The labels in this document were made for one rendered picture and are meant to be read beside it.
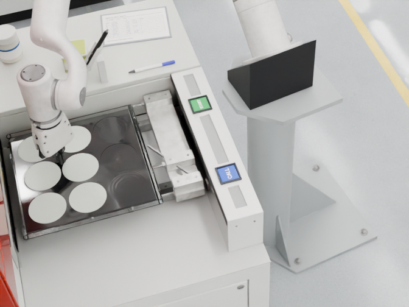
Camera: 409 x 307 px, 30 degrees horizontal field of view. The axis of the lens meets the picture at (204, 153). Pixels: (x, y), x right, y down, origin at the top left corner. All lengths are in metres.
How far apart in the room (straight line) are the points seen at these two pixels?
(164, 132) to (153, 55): 0.25
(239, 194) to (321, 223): 1.14
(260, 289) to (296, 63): 0.67
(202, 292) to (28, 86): 0.68
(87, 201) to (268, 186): 0.83
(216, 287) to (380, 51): 2.01
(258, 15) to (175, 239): 0.70
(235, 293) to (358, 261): 1.00
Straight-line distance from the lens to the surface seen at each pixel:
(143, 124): 2.25
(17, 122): 2.25
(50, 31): 1.94
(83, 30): 2.42
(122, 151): 2.13
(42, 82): 1.87
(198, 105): 2.13
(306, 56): 2.28
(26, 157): 2.18
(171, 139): 2.16
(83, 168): 2.11
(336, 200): 3.11
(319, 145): 3.30
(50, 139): 2.02
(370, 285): 2.93
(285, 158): 2.57
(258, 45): 2.26
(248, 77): 2.22
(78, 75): 1.89
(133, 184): 2.05
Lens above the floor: 2.50
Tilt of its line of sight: 50 degrees down
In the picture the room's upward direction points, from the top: 4 degrees counter-clockwise
